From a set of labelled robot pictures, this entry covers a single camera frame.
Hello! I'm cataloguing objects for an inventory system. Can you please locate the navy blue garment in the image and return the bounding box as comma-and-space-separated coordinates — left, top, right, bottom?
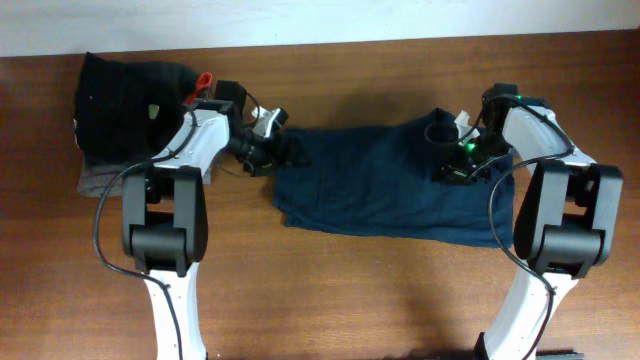
273, 108, 515, 248

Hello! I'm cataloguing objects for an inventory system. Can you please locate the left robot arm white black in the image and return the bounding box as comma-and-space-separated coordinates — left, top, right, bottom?
122, 100, 306, 359

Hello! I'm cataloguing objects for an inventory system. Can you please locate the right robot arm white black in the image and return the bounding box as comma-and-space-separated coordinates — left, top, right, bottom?
424, 83, 623, 360

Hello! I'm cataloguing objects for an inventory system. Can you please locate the grey folded garment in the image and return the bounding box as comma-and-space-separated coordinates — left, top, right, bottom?
75, 157, 216, 199

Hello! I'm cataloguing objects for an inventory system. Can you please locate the black base bracket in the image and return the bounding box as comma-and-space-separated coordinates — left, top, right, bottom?
535, 351, 586, 360

